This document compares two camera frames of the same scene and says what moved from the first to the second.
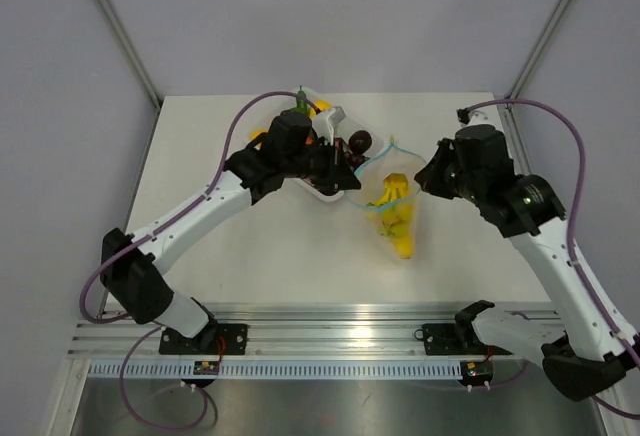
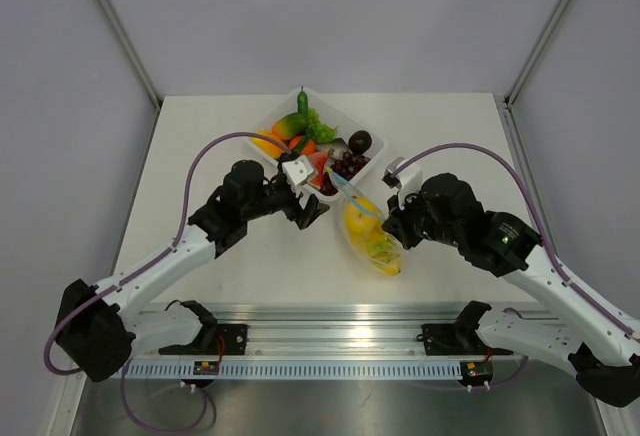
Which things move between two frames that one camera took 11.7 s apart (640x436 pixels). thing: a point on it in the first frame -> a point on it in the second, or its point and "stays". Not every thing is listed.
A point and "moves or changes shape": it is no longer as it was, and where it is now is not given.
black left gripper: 338,176 -> 312,208
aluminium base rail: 281,330 stays
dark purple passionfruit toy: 360,141 stays
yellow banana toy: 396,190 moves or changes shape
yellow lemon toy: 323,105 -> 363,220
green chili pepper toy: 302,106 stays
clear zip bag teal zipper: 385,189 moves or changes shape
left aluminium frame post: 119,31 stays
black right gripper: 429,178 -> 397,221
